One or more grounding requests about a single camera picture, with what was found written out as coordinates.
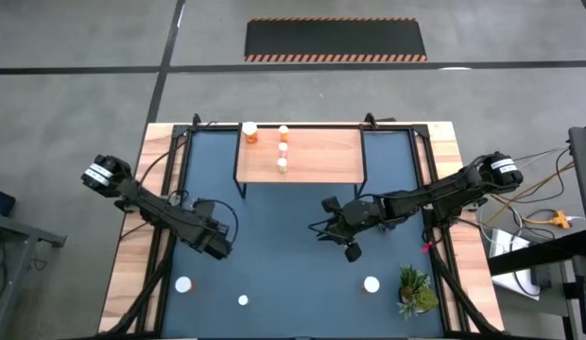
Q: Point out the black hazard-striped floor mat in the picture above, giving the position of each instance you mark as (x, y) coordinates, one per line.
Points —
(335, 40)

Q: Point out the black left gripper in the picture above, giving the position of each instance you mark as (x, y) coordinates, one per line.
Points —
(212, 231)

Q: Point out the grey metal desk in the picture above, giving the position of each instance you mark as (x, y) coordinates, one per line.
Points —
(19, 231)

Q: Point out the small white-capped pill bottle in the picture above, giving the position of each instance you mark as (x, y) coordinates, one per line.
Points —
(243, 300)

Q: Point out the white paper sheet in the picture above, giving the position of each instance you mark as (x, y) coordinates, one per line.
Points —
(508, 283)

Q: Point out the large orange pill bottle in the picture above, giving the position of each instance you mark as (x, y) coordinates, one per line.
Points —
(183, 284)
(371, 284)
(249, 128)

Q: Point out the blue Tums bottle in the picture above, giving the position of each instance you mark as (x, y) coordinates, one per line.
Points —
(389, 227)

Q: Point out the dark grey monitor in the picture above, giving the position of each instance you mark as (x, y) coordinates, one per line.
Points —
(583, 179)

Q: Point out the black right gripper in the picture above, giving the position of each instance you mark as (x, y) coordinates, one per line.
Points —
(359, 215)

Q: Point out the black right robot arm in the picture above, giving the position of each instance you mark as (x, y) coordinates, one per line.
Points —
(444, 193)

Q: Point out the wooden shelf black metal legs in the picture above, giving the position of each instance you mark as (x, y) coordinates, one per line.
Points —
(321, 160)

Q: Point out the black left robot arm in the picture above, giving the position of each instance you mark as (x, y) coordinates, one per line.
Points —
(146, 203)

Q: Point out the yellow power splitter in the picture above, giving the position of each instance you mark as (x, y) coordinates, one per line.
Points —
(559, 219)

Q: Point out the potted succulent plant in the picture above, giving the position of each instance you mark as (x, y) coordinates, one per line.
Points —
(416, 295)

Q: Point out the small orange pill bottle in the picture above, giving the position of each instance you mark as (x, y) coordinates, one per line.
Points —
(283, 129)

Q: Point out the small clear yellow pill bottle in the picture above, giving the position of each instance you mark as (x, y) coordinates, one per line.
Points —
(282, 163)

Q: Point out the blue-grey table mat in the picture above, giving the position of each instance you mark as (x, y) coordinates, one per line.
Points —
(298, 307)

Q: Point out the black aluminium rig frame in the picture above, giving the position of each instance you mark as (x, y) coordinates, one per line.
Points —
(182, 130)

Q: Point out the red clip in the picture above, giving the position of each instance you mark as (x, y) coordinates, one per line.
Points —
(425, 246)

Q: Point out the black device blue light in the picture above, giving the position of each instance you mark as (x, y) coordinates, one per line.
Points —
(0, 202)

